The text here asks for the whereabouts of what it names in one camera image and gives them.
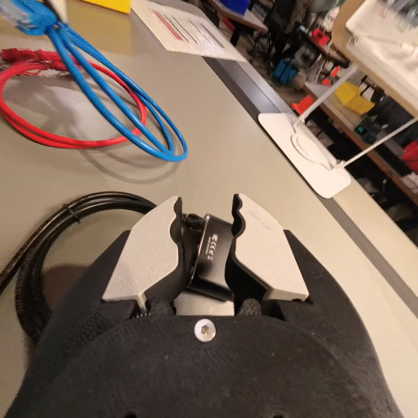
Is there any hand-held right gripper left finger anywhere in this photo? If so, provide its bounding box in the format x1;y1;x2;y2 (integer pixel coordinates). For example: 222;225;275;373
102;195;197;310

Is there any black adapter box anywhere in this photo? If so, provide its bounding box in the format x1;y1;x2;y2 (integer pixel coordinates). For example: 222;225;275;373
181;213;236;302

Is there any blue plastic bin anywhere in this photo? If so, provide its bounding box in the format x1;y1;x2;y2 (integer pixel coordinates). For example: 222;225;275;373
218;0;251;16

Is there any black power cable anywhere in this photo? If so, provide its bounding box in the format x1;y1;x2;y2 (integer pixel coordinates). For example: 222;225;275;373
0;192;158;342

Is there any large yellow plastic bin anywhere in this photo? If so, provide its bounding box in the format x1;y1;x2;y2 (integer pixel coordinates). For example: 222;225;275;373
79;0;132;15

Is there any laminated paper sheet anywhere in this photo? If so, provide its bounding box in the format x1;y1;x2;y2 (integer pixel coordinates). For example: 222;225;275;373
131;0;248;63

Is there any blue ethernet cable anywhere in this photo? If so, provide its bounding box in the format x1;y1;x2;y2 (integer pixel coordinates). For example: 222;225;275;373
0;0;189;163

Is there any blue bag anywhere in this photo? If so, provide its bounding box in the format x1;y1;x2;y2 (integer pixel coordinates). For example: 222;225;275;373
272;59;300;84

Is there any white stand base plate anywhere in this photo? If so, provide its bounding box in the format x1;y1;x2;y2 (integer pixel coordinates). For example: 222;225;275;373
258;0;418;199

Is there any red ethernet cable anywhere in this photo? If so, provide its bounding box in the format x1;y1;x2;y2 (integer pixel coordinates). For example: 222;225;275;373
0;48;148;150

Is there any small yellow storage bin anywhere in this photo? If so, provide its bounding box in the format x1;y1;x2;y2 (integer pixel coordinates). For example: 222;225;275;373
334;81;362;106
346;96;376;116

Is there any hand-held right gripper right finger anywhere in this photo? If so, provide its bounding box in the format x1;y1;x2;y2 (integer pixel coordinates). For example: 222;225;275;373
228;193;310;302

